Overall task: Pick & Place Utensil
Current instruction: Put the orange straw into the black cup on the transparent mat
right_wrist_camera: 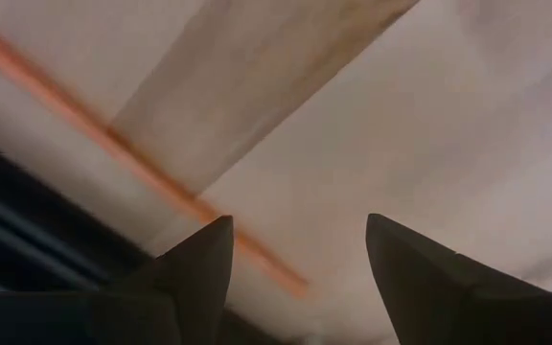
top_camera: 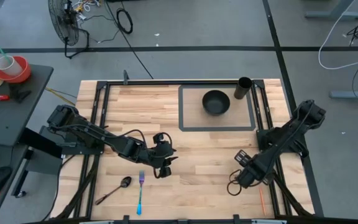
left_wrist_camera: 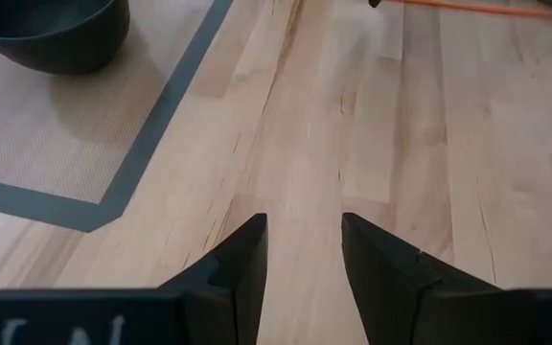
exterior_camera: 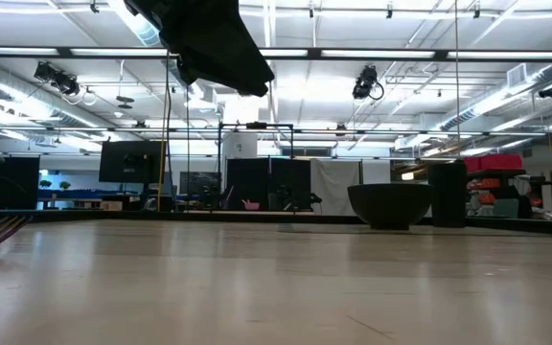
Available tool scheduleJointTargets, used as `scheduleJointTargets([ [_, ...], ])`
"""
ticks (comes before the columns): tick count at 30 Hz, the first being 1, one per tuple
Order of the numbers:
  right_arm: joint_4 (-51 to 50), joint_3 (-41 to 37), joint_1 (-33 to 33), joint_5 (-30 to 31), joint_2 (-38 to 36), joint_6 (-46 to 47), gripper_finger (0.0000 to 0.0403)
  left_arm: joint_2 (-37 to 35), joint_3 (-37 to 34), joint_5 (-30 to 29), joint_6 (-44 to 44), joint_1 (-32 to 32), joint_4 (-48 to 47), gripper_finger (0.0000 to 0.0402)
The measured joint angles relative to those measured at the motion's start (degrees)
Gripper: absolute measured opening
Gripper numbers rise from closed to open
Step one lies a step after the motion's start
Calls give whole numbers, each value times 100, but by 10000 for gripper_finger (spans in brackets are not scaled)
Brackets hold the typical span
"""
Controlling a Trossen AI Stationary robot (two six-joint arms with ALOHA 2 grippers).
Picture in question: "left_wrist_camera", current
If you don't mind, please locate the beige placemat with grey border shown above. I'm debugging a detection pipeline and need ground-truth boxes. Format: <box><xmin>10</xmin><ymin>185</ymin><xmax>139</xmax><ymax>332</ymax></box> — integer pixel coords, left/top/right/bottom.
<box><xmin>0</xmin><ymin>0</ymin><xmax>235</xmax><ymax>235</ymax></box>

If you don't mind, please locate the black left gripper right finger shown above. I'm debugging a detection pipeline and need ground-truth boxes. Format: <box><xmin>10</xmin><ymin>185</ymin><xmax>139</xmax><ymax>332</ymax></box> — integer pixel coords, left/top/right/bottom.
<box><xmin>341</xmin><ymin>212</ymin><xmax>504</xmax><ymax>345</ymax></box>

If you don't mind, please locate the black bowl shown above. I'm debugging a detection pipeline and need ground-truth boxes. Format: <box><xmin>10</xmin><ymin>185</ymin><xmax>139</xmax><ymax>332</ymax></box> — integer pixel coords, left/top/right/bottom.
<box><xmin>0</xmin><ymin>0</ymin><xmax>131</xmax><ymax>76</ymax></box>

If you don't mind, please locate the orange tape strip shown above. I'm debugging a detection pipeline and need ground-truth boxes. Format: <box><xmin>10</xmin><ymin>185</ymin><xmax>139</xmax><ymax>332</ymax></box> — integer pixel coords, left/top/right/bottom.
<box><xmin>389</xmin><ymin>0</ymin><xmax>552</xmax><ymax>19</ymax></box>

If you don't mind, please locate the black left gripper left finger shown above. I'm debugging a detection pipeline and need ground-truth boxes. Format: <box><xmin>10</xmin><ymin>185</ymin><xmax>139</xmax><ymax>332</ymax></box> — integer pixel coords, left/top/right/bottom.
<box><xmin>157</xmin><ymin>213</ymin><xmax>269</xmax><ymax>345</ymax></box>

